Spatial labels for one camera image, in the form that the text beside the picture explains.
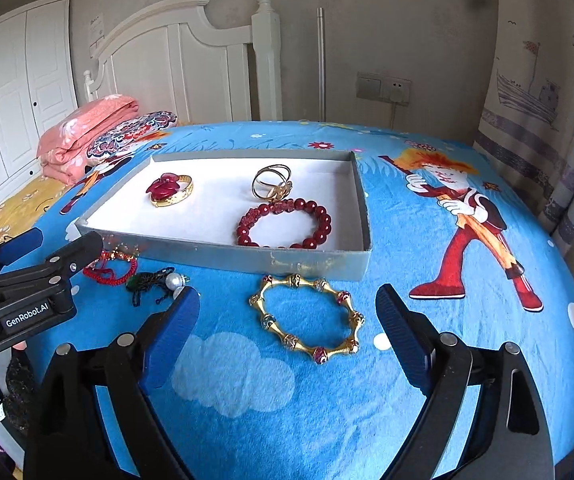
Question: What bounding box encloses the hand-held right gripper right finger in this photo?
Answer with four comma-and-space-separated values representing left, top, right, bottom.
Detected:
374, 284, 555, 480

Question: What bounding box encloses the gold bangle with red flower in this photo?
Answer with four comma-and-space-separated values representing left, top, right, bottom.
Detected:
146, 172, 195, 209

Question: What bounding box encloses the white wardrobe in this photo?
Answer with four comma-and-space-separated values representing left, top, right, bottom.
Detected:
0, 0, 79, 221

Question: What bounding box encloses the patterned pillow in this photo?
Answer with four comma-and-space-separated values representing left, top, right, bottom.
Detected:
86, 111, 179, 158

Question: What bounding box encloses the gold bamboo bracelet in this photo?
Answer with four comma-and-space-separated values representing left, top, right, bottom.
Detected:
248, 274, 366, 364

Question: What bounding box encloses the yellow floral bedsheet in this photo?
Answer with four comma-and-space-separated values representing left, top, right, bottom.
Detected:
0, 175, 75, 256

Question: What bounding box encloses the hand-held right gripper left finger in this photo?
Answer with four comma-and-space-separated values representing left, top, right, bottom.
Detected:
22, 286, 202, 480

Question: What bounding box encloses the red cord bracelet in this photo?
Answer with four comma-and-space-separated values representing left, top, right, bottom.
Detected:
82, 245, 140, 283

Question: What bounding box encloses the wall socket with plug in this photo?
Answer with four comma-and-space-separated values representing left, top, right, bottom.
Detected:
382, 76, 413, 106

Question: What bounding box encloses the printed curtain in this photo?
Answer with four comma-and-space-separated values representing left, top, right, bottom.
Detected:
472, 0, 574, 246

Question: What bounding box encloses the dark cloth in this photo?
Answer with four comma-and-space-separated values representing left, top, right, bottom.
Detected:
4, 350, 32, 443

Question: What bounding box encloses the wall switch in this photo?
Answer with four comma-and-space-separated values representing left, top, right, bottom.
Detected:
357, 72, 384, 101

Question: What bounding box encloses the pink folded quilt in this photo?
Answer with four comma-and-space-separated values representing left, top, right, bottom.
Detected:
36, 95, 140, 183

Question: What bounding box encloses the gold wire bangle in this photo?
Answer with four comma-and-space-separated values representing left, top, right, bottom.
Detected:
252, 164, 294, 201

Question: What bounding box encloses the blue cartoon blanket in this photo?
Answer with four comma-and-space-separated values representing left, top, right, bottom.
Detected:
4, 120, 574, 480

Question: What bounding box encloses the grey cardboard tray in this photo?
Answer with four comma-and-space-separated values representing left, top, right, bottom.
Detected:
74, 149, 372, 281

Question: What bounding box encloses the metal pole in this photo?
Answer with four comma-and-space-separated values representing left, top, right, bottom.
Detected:
316, 7, 328, 123

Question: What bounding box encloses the black cord pearl charm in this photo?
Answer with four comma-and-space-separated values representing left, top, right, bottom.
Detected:
126, 266, 190, 308

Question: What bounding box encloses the white wall notice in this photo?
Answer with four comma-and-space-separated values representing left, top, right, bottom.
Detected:
88, 12, 105, 61

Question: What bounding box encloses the white headboard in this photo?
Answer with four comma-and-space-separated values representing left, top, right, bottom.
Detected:
83, 0, 283, 128

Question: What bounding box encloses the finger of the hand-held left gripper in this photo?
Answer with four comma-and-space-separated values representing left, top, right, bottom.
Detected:
0, 231, 104, 292
0, 227, 44, 273

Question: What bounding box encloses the red bead bracelet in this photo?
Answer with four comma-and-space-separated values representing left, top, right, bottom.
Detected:
235, 198, 333, 249

